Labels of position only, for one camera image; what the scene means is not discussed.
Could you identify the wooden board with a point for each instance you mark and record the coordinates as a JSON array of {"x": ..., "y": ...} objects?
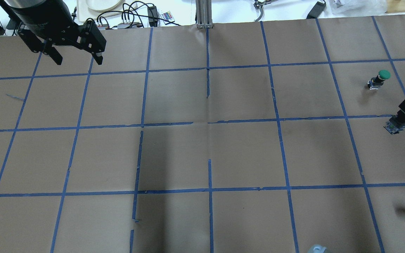
[{"x": 395, "y": 6}]

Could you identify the green push button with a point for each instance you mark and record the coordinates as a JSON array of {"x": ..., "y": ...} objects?
[{"x": 377, "y": 82}]

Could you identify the black power adapter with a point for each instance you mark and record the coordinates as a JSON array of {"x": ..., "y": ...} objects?
[{"x": 317, "y": 9}]

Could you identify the aluminium frame post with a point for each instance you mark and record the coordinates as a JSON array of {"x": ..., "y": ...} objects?
[{"x": 204, "y": 14}]

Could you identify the small remote control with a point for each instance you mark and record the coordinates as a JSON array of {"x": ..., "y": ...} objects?
[{"x": 167, "y": 16}]

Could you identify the clear plastic bag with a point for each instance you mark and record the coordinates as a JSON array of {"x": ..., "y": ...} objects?
[{"x": 358, "y": 7}]

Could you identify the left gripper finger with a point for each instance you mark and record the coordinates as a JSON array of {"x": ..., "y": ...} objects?
[
  {"x": 36, "y": 45},
  {"x": 92, "y": 40}
]

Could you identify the yellow push button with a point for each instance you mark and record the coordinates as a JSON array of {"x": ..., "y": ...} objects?
[{"x": 396, "y": 123}]

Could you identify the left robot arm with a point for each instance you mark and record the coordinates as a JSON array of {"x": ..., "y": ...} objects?
[{"x": 11, "y": 6}]

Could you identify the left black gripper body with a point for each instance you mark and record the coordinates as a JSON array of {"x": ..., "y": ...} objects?
[{"x": 44, "y": 21}]

